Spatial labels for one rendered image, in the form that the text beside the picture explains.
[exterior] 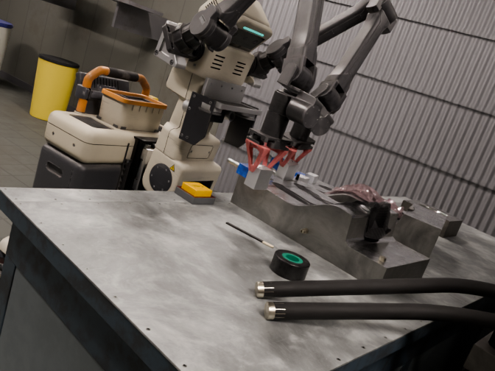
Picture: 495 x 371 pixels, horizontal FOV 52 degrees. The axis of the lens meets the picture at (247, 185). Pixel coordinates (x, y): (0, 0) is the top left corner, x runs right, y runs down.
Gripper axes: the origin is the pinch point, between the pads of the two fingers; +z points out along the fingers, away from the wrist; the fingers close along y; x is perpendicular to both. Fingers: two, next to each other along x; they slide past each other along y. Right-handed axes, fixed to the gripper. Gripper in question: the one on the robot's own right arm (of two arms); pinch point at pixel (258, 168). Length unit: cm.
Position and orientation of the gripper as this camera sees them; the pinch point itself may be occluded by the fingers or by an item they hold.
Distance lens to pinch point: 125.7
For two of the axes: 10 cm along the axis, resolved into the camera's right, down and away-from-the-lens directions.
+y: 6.5, 0.3, 7.6
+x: -6.8, -4.2, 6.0
